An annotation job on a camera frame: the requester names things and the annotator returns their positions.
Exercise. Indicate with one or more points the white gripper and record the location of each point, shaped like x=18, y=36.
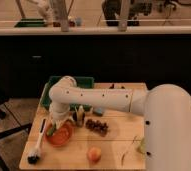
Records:
x=58, y=119

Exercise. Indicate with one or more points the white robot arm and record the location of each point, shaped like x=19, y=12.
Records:
x=166, y=110

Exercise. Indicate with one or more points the orange peach fruit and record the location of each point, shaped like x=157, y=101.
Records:
x=94, y=154

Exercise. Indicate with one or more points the dark grape bunch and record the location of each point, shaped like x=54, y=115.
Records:
x=97, y=126

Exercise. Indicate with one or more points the green tray in background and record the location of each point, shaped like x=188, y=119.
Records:
x=30, y=22

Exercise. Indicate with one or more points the green stem vegetable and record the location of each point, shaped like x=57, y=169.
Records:
x=137, y=145

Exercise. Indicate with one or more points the blue sponge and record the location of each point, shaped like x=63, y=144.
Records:
x=98, y=111

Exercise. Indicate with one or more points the green pepper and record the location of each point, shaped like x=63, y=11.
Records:
x=51, y=130

